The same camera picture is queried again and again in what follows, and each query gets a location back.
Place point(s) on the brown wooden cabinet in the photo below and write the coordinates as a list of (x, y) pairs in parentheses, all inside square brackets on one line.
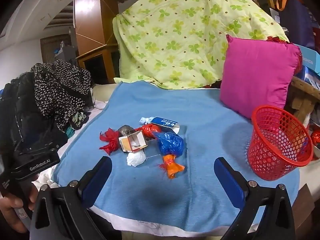
[(90, 17)]

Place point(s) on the grey black plastic bag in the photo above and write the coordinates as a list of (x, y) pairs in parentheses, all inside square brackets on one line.
[(126, 130)]

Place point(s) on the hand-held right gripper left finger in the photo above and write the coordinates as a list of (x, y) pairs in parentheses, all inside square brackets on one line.
[(97, 178)]

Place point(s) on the small cardboard box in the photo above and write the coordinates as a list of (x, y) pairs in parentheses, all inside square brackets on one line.
[(127, 142)]

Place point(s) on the navy bag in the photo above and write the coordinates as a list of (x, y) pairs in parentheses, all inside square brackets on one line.
[(297, 22)]

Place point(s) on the white blue wrapper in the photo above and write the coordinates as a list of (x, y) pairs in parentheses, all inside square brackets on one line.
[(145, 120)]

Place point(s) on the white paper wad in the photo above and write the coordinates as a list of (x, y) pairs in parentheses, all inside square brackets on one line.
[(136, 158)]

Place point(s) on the red crinkled bag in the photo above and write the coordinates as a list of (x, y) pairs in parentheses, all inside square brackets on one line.
[(315, 137)]

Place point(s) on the blue plastic bag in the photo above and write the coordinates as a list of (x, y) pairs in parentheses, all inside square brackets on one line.
[(170, 143)]

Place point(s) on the red mesh plastic basket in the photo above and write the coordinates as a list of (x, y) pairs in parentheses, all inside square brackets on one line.
[(262, 165)]

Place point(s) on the blue white carton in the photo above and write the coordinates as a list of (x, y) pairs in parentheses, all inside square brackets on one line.
[(163, 122)]

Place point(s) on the metal bowl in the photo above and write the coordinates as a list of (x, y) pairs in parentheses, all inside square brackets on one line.
[(316, 151)]

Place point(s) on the pink pillow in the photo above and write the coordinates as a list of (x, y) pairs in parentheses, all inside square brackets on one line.
[(257, 75)]

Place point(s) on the light blue shoe box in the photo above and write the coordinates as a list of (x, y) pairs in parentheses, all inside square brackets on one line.
[(310, 60)]

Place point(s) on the green floral quilt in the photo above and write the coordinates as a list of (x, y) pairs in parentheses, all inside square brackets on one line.
[(175, 30)]

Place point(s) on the person's left hand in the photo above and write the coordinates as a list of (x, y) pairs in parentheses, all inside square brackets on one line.
[(10, 211)]

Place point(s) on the red plastic bag wad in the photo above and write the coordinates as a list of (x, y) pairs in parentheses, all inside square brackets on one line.
[(112, 142)]

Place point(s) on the striped dark cloth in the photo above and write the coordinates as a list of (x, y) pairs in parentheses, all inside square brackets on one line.
[(77, 121)]

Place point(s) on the black white dotted cloth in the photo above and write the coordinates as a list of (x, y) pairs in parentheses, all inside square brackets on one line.
[(57, 90)]

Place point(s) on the red orange plastic bag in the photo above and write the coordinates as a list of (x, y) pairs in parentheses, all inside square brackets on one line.
[(150, 129)]

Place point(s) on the blue blanket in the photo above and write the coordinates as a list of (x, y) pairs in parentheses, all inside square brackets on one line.
[(150, 192)]

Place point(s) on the blue plastic packet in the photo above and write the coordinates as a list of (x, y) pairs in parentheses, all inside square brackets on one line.
[(310, 78)]

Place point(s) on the wooden table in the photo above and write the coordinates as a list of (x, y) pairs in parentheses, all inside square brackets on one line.
[(302, 90)]

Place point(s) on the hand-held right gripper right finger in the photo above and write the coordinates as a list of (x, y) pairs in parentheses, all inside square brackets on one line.
[(228, 181)]

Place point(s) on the black jacket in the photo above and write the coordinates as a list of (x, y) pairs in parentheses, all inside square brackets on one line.
[(22, 120)]

